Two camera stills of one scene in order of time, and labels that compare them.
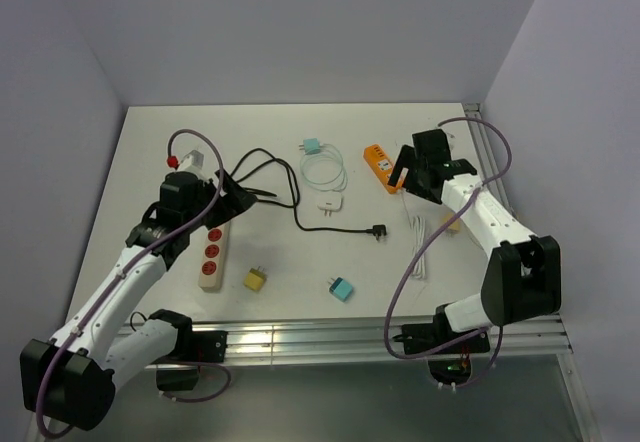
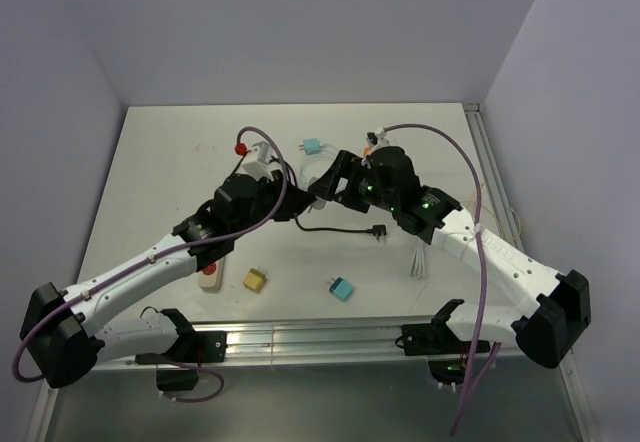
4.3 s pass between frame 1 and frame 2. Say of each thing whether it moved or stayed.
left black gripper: moved
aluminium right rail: stayed
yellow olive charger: stayed
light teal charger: stayed
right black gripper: moved
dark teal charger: stayed
